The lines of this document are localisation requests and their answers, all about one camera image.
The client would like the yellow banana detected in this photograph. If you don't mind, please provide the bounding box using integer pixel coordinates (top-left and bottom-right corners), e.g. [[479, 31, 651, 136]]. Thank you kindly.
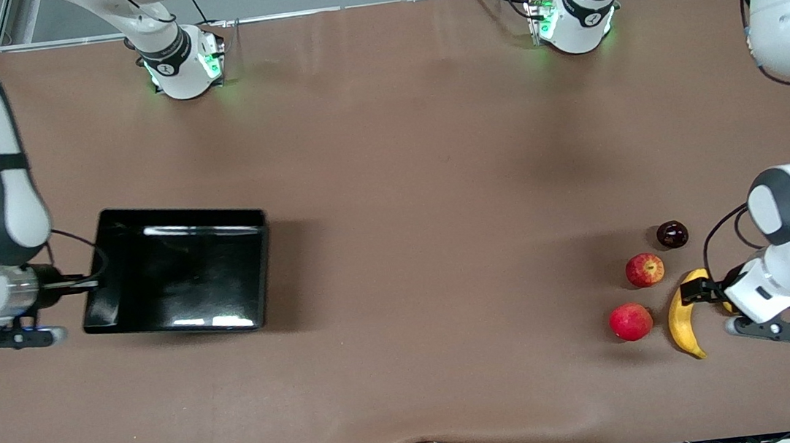
[[662, 267, 719, 364]]

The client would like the red apple with yellow patch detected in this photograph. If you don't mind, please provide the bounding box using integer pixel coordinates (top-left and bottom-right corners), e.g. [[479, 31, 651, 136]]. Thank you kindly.
[[623, 250, 667, 291]]

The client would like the black rectangular plastic box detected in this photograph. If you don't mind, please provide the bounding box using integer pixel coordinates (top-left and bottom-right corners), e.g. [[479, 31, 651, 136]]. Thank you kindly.
[[70, 192, 280, 350]]

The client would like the dark purple plum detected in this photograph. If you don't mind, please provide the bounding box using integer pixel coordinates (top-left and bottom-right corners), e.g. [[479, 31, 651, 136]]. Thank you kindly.
[[654, 219, 691, 252]]

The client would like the plain red apple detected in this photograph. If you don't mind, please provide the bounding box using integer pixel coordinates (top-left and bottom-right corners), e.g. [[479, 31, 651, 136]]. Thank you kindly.
[[607, 300, 656, 344]]

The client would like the black right base cable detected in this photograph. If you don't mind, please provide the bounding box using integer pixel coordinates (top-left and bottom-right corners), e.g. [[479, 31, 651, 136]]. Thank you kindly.
[[175, 0, 215, 29]]

